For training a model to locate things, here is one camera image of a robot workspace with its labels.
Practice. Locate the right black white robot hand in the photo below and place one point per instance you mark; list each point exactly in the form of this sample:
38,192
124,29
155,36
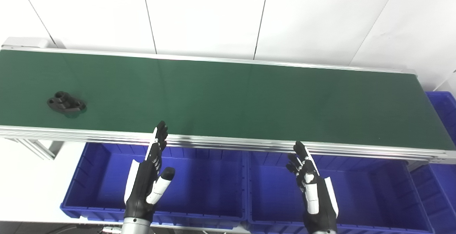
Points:
315,198

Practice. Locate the green conveyor belt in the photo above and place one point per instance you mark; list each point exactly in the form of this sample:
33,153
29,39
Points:
228,98

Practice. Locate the black flanged machine part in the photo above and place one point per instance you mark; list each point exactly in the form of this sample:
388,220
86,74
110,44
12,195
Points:
66,103

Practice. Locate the grey conveyor end cover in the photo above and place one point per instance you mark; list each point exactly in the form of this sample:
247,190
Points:
25,42

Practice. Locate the aluminum conveyor support leg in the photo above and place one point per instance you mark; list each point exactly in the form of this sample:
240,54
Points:
39,147

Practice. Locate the blue plastic bin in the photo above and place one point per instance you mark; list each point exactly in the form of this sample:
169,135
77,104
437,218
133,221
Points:
363,198
440,187
199,187

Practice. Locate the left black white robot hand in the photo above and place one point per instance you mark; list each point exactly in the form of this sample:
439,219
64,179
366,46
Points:
144,184

